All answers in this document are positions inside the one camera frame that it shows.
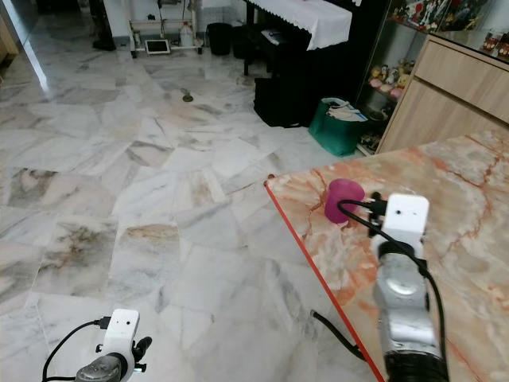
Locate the glass display cabinet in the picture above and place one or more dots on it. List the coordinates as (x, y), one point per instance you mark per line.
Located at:
(386, 52)

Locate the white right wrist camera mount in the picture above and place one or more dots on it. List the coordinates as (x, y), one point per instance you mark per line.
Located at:
(406, 219)

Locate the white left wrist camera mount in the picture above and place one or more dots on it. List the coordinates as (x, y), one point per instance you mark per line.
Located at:
(119, 330)

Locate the black piano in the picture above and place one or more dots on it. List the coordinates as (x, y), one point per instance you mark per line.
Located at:
(370, 40)

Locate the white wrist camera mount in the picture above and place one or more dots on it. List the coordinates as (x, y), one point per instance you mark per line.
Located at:
(406, 219)
(119, 330)

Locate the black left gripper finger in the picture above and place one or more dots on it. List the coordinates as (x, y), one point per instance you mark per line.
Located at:
(143, 344)

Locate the plush toy heap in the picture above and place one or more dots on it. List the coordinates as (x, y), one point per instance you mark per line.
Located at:
(394, 79)

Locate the black fabric bag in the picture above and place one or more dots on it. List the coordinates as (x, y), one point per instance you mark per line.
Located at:
(282, 103)

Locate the pink plastic cup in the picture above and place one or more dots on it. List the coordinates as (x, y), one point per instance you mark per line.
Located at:
(342, 191)

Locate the black waste bin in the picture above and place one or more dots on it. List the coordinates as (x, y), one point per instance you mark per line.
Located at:
(219, 40)

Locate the black folding table leg frame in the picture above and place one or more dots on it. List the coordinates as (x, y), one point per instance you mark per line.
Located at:
(334, 330)

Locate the white plastic bottle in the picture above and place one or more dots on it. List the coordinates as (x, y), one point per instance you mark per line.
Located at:
(187, 36)

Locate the light wooden cabinet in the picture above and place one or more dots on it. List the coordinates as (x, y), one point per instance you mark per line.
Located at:
(453, 99)

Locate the white framed tablet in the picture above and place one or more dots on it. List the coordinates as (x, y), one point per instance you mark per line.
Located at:
(157, 47)

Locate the green shopping bag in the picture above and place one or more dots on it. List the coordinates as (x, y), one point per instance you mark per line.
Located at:
(334, 135)

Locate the white wheeled rack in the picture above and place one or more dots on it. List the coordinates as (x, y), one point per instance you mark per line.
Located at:
(167, 26)

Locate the round metal floor drain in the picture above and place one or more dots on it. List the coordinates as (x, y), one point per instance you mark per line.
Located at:
(188, 98)

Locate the white lace cloth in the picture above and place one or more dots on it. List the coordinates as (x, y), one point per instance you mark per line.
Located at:
(314, 20)

